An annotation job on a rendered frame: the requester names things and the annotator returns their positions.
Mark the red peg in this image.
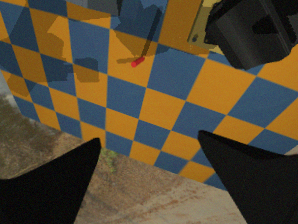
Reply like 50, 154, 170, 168
131, 57, 144, 67

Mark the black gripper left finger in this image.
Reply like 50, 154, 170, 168
0, 138, 102, 224

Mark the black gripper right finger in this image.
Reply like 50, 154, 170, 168
197, 130, 298, 224

